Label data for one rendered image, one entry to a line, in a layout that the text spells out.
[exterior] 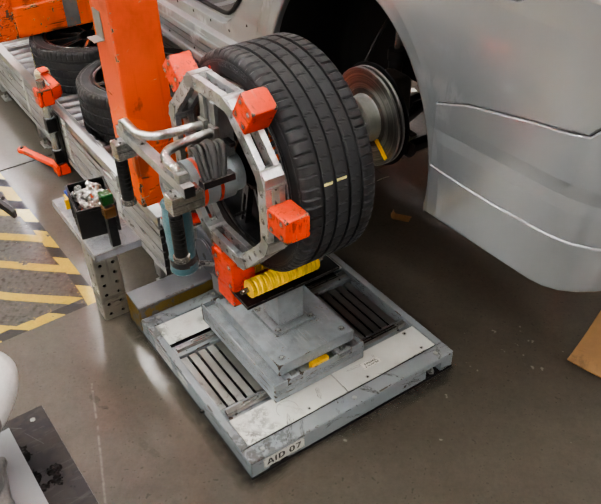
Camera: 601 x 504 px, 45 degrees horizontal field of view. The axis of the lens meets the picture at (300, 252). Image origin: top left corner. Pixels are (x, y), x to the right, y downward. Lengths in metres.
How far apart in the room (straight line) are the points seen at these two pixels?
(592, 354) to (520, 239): 1.06
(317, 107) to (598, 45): 0.68
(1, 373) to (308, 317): 1.01
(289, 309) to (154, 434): 0.60
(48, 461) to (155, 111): 1.12
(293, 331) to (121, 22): 1.11
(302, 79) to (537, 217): 0.67
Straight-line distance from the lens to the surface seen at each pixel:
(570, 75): 1.63
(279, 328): 2.45
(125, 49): 2.35
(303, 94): 1.89
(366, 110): 2.28
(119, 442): 2.52
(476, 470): 2.41
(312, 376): 2.44
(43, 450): 2.17
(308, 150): 1.83
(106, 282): 2.85
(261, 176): 1.82
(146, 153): 1.95
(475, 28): 1.78
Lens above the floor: 1.90
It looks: 37 degrees down
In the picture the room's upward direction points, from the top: 2 degrees counter-clockwise
